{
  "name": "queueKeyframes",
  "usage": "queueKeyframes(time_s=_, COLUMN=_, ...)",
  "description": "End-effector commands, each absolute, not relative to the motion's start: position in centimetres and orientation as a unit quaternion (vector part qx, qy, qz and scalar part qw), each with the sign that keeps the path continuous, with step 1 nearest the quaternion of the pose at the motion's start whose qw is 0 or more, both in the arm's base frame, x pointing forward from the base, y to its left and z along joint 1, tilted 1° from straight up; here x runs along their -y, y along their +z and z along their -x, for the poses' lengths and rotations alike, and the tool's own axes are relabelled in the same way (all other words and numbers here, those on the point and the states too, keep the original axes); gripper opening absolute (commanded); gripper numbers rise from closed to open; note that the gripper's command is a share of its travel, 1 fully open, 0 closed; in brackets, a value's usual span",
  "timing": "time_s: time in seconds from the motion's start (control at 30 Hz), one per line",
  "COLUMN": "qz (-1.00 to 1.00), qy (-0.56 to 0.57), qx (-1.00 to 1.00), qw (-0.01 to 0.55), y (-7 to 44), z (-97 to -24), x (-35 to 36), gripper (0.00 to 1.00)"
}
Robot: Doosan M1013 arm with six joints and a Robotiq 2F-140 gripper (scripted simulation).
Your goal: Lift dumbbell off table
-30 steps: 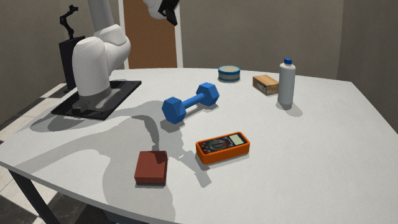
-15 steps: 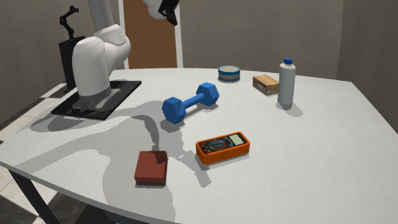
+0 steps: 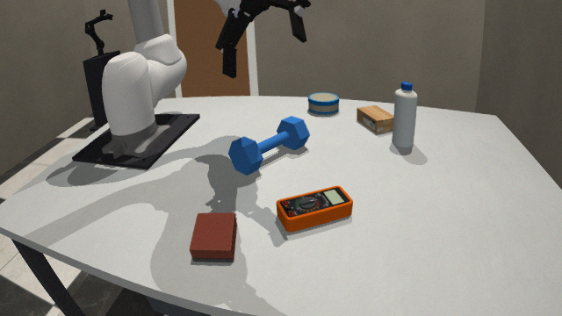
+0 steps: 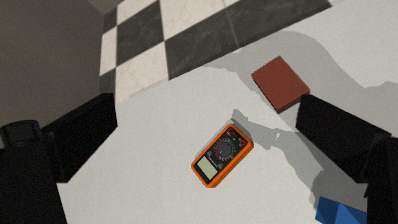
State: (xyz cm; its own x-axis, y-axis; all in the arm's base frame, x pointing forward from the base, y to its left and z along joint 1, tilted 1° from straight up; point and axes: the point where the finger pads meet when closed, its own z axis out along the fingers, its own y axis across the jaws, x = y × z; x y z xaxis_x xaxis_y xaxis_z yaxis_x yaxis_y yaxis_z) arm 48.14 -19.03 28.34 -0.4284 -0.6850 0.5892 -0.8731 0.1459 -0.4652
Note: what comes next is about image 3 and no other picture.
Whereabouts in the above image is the reddish-brown block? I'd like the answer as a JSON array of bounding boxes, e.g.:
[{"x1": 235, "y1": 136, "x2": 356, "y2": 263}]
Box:
[{"x1": 190, "y1": 212, "x2": 237, "y2": 262}]

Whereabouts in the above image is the white bottle with blue cap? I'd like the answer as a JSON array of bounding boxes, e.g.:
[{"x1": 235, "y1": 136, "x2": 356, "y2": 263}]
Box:
[{"x1": 392, "y1": 82, "x2": 418, "y2": 147}]

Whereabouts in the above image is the orange digital multimeter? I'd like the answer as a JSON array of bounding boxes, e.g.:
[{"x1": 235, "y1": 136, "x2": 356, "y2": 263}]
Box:
[{"x1": 277, "y1": 186, "x2": 353, "y2": 233}]

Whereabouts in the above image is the small brown cardboard box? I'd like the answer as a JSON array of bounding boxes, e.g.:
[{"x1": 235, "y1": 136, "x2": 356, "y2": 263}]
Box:
[{"x1": 357, "y1": 105, "x2": 393, "y2": 133}]

